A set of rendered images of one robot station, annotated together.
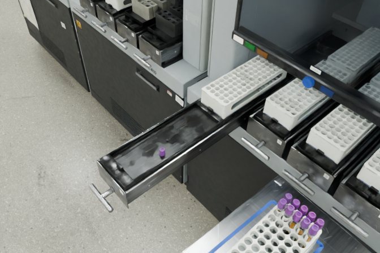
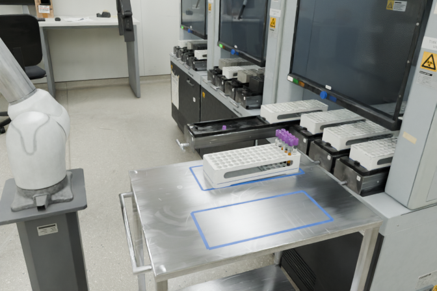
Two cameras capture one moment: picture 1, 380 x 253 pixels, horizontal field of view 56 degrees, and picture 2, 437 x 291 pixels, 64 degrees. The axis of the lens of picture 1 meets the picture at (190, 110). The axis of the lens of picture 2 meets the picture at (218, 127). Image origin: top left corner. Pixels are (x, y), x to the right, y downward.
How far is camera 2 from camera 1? 0.79 m
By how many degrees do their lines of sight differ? 27
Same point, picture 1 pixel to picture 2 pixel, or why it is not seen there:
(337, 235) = (317, 171)
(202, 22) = (274, 76)
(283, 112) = (309, 121)
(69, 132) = not seen: hidden behind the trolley
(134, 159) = (206, 129)
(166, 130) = (231, 123)
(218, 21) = (282, 72)
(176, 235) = not seen: hidden behind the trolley
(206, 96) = (263, 109)
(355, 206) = (344, 176)
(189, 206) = not seen: hidden behind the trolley
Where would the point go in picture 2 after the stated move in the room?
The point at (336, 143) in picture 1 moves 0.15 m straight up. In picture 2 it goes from (338, 135) to (344, 96)
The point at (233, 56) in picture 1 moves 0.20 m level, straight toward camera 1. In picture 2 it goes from (289, 95) to (274, 108)
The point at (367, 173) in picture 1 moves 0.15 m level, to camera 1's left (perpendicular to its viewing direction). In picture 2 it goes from (353, 150) to (309, 142)
